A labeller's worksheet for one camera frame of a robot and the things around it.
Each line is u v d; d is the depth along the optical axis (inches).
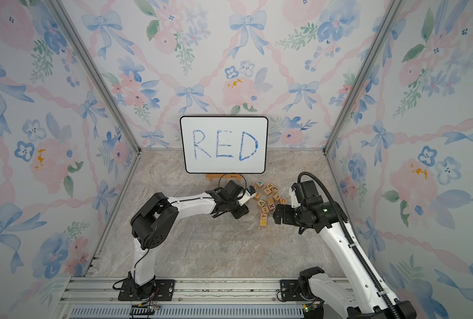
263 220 35.3
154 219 21.2
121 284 29.5
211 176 40.6
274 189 39.6
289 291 29.0
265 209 36.5
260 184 40.4
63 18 27.8
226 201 28.9
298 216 24.1
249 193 33.0
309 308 28.6
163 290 29.5
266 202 37.6
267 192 39.3
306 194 22.0
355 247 16.9
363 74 33.9
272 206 37.3
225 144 38.2
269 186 39.6
